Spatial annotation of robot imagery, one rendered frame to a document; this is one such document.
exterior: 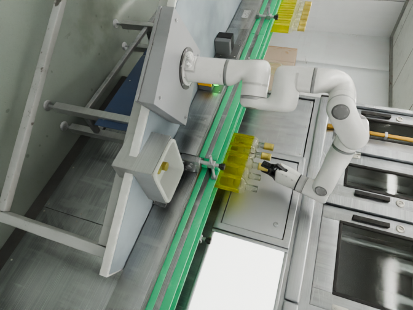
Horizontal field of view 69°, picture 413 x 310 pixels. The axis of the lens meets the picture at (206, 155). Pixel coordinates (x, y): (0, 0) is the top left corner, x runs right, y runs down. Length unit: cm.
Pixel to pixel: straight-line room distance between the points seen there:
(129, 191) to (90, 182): 65
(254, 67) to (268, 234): 71
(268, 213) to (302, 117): 64
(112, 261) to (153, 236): 19
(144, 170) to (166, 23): 48
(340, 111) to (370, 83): 569
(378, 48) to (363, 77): 101
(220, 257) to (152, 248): 31
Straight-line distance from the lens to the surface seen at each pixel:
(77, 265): 154
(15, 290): 166
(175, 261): 119
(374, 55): 738
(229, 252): 134
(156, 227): 122
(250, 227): 137
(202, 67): 112
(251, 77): 107
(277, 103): 105
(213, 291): 131
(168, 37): 102
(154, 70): 99
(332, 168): 117
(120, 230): 110
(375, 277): 146
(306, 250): 137
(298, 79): 105
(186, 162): 124
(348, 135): 105
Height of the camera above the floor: 126
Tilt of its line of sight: 16 degrees down
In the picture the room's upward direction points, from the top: 102 degrees clockwise
